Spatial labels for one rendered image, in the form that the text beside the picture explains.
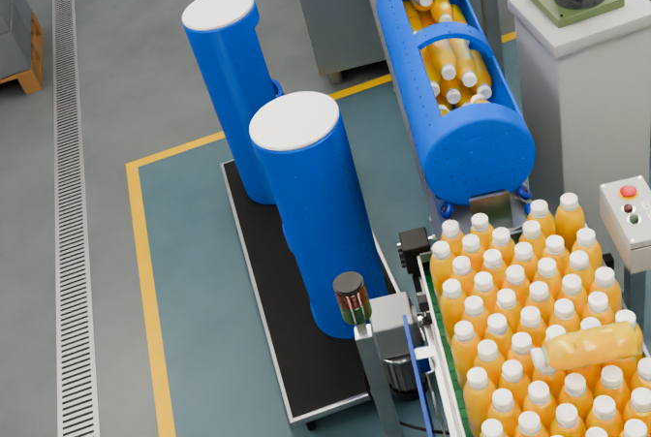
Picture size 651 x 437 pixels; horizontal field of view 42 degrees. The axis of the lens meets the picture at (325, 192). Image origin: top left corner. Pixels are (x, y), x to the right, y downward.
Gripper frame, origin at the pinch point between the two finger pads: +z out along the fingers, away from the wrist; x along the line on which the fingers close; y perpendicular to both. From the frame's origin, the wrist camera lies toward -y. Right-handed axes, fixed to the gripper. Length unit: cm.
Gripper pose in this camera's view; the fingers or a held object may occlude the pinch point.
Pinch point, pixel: (425, 0)
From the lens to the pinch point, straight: 261.6
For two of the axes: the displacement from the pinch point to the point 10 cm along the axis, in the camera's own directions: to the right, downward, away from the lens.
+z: 2.2, 7.4, 6.4
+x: -9.7, 2.3, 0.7
